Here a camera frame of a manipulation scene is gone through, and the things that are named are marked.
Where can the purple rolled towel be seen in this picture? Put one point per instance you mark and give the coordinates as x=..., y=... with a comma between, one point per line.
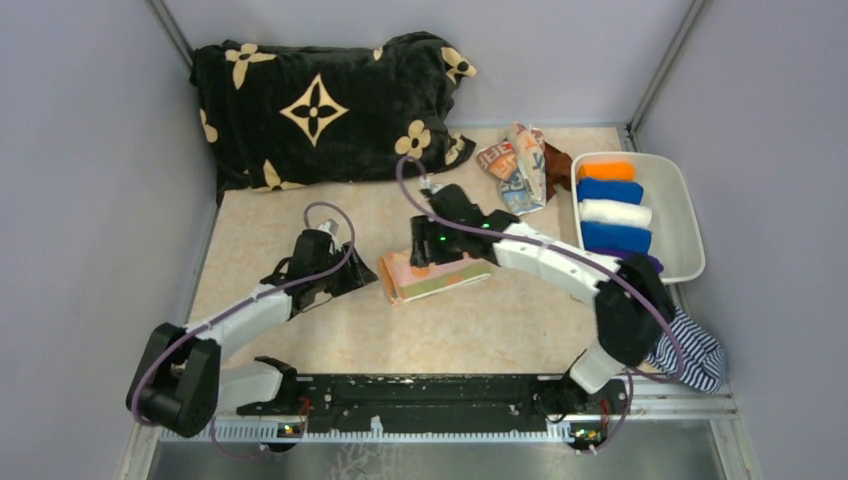
x=622, y=254

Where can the blue rolled towel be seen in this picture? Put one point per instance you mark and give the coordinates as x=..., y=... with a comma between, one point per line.
x=621, y=191
x=597, y=236

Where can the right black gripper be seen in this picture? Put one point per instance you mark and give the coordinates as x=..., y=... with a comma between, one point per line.
x=424, y=249

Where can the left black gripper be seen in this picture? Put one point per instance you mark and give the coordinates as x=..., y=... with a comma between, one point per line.
x=357, y=275

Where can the brown towel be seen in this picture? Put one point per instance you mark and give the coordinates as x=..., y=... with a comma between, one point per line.
x=557, y=170

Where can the orange polka dot towel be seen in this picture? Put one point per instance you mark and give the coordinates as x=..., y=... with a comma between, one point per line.
x=403, y=283

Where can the white plastic bin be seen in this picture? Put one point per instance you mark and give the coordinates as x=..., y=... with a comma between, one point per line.
x=676, y=234

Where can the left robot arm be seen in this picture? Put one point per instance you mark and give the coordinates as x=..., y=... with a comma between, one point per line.
x=180, y=383

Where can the orange blue patterned towel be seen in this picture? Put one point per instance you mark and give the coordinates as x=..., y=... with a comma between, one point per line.
x=518, y=163

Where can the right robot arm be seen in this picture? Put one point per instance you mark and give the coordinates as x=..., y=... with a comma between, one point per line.
x=632, y=309

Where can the blue rolled towel lower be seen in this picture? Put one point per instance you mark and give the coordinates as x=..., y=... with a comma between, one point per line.
x=597, y=236

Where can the blue white striped towel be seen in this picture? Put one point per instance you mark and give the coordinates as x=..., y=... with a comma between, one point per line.
x=704, y=358

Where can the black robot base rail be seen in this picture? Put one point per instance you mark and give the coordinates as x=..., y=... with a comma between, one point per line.
x=444, y=409

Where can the black pillow with beige flowers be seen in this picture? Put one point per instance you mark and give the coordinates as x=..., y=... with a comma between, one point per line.
x=279, y=117

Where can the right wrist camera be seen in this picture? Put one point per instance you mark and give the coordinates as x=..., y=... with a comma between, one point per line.
x=428, y=189

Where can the orange rolled towel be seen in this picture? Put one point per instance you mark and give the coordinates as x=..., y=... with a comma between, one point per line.
x=616, y=171

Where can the blue rolled towel upper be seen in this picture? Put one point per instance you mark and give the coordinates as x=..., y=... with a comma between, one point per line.
x=621, y=191

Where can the white rolled towel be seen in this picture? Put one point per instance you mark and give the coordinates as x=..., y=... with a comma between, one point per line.
x=615, y=213

